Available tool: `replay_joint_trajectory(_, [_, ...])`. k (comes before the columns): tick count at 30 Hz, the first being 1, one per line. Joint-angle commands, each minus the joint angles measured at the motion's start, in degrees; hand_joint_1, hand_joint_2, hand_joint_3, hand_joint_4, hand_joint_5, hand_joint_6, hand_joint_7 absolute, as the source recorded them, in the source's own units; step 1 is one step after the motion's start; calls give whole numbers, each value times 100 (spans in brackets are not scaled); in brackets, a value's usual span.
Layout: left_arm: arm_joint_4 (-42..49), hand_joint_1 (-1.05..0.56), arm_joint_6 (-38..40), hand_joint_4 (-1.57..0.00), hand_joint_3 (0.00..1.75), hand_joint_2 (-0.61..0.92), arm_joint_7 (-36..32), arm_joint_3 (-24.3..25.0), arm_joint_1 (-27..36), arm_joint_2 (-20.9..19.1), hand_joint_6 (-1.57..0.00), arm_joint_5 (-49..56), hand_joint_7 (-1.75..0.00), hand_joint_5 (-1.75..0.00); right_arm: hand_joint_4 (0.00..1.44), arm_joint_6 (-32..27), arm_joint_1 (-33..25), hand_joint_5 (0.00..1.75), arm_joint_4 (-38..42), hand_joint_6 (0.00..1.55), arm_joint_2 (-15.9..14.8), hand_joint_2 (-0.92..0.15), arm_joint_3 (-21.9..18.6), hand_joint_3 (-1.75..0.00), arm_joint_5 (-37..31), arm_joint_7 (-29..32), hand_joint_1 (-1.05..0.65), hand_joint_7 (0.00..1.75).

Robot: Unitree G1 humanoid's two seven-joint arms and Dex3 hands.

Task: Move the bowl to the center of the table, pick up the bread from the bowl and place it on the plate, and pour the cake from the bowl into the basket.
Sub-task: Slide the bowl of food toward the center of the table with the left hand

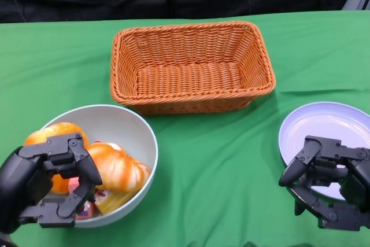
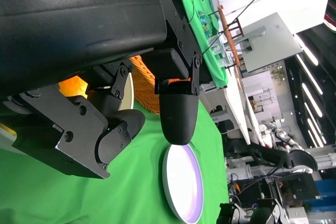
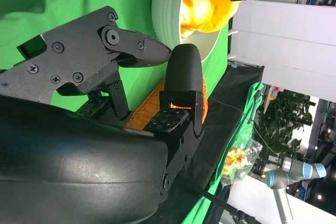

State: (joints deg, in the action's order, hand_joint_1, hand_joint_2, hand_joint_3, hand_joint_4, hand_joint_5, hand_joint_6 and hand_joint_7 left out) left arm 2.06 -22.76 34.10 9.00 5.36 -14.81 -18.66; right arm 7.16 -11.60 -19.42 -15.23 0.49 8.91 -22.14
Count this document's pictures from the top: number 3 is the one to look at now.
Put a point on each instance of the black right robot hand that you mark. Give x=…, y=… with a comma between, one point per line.
x=78, y=155

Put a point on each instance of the striped croissant bread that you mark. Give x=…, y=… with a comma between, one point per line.
x=197, y=6

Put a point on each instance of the black backdrop cloth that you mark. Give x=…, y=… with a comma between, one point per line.
x=231, y=90

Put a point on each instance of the clear snack bag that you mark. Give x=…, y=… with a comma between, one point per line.
x=236, y=161

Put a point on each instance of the orange wicker basket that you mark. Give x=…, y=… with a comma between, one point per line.
x=147, y=106

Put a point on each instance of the green leafy plant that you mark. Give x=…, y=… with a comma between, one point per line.
x=283, y=121

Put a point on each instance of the black stand pole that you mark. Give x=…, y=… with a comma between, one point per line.
x=215, y=200

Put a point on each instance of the pale green bowl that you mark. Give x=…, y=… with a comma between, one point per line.
x=168, y=3

